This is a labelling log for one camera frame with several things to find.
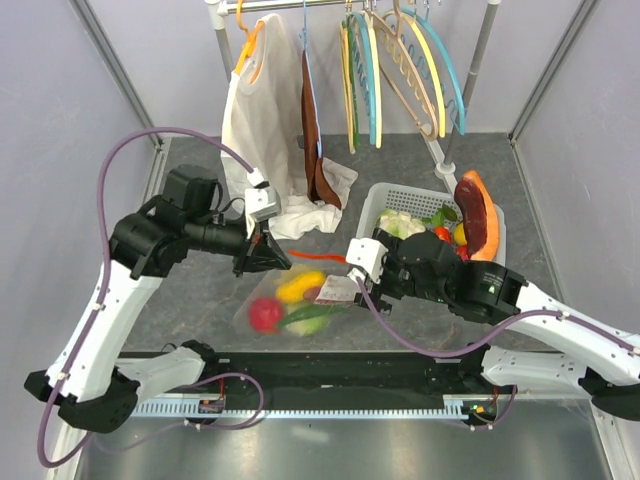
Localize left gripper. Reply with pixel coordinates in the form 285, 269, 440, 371
187, 212, 291, 278

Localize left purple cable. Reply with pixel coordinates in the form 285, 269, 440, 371
37, 126, 261, 469

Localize teal hanger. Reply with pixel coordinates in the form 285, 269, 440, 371
403, 8, 467, 135

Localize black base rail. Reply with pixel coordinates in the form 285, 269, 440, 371
134, 351, 517, 426

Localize green cabbage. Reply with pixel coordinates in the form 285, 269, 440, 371
284, 315, 330, 337

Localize red chili pepper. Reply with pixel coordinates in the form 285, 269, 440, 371
456, 245, 470, 261

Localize clear zip top bag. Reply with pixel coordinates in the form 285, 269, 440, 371
233, 251, 356, 337

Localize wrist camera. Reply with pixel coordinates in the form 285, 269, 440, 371
244, 169, 281, 238
346, 238, 388, 284

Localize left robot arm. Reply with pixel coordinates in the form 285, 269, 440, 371
24, 165, 291, 433

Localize white shirt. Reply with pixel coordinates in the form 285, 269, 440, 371
222, 13, 358, 240

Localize yellow lemon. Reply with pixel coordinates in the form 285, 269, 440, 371
452, 222, 467, 246

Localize beige hanger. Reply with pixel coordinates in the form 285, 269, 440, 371
371, 1, 439, 142

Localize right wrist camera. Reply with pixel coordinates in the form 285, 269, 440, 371
346, 238, 388, 284

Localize brown cloth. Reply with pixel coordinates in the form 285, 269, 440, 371
301, 51, 342, 210

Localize long green chili pepper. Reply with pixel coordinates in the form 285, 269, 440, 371
277, 303, 347, 328

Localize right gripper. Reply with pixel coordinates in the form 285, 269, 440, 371
353, 228, 449, 316

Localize yellow corn cob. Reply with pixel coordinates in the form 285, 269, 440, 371
275, 271, 326, 304

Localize blue wire hanger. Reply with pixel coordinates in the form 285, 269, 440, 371
300, 0, 323, 157

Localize red pomegranate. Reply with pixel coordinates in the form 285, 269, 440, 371
248, 298, 284, 335

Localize red grape bunch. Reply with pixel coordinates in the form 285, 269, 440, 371
303, 287, 322, 304

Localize green hanger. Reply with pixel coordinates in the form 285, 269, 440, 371
348, 14, 364, 146

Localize cream hanger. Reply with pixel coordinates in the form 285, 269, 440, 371
339, 23, 356, 154

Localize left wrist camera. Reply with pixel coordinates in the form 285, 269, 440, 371
244, 169, 281, 238

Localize papaya slice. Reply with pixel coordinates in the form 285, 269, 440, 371
454, 170, 500, 261

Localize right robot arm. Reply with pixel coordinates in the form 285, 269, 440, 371
346, 229, 639, 421

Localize orange hanger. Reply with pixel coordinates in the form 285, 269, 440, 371
234, 0, 265, 75

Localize orange carrot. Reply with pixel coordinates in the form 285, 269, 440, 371
433, 226, 452, 245

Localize white plastic basket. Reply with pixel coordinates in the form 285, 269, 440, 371
356, 183, 506, 266

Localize white cauliflower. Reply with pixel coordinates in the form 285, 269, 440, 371
376, 209, 426, 240

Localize light blue hanger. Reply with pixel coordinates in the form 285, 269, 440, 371
350, 10, 382, 148

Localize yellow hanger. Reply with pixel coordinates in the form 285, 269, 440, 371
402, 11, 446, 138

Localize clothes rack frame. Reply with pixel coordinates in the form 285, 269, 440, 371
203, 0, 502, 184

